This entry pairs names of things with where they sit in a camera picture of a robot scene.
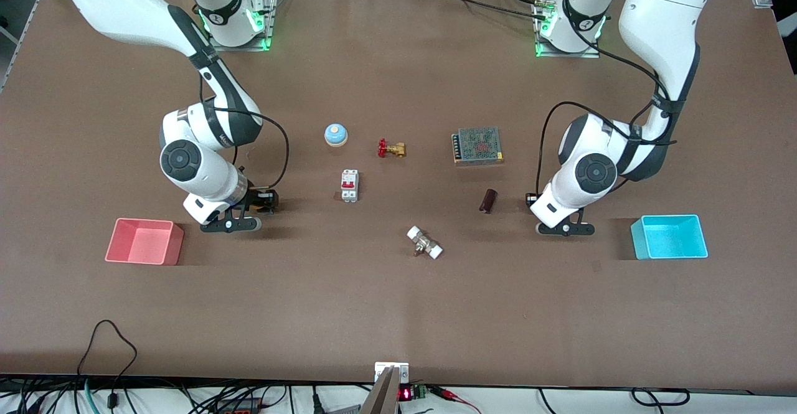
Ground metal fitting white caps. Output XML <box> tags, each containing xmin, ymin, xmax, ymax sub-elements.
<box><xmin>406</xmin><ymin>225</ymin><xmax>445</xmax><ymax>261</ymax></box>

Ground black looped cable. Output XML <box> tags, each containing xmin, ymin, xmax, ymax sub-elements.
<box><xmin>76</xmin><ymin>319</ymin><xmax>139</xmax><ymax>414</ymax></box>

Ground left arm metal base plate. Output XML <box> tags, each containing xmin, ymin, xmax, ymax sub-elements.
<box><xmin>534</xmin><ymin>0</ymin><xmax>601</xmax><ymax>59</ymax></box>

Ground grey camera pole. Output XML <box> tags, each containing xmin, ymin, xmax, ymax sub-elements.
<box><xmin>359</xmin><ymin>367</ymin><xmax>400</xmax><ymax>414</ymax></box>

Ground red alligator clip lead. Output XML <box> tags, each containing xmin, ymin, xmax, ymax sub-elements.
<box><xmin>430</xmin><ymin>386</ymin><xmax>481</xmax><ymax>413</ymax></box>

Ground white red circuit breaker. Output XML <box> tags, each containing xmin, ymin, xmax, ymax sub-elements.
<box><xmin>340</xmin><ymin>169</ymin><xmax>361</xmax><ymax>204</ymax></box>

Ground blue plastic bin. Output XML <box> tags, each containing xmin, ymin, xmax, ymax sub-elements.
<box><xmin>630</xmin><ymin>214</ymin><xmax>710</xmax><ymax>261</ymax></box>

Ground metal mesh power supply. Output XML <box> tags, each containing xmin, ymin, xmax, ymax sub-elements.
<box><xmin>451</xmin><ymin>126</ymin><xmax>505</xmax><ymax>167</ymax></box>

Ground pink plastic bin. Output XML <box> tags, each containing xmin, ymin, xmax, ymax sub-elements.
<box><xmin>105</xmin><ymin>217</ymin><xmax>185</xmax><ymax>266</ymax></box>

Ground black coiled cable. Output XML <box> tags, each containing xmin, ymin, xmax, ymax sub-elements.
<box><xmin>631</xmin><ymin>388</ymin><xmax>692</xmax><ymax>408</ymax></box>

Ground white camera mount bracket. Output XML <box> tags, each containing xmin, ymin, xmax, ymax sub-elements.
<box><xmin>374</xmin><ymin>362</ymin><xmax>410</xmax><ymax>384</ymax></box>

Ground black orange adapter box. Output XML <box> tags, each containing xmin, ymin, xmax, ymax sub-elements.
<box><xmin>215</xmin><ymin>397</ymin><xmax>265</xmax><ymax>414</ymax></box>

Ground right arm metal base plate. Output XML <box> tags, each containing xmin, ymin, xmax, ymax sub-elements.
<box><xmin>206</xmin><ymin>0</ymin><xmax>278</xmax><ymax>53</ymax></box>

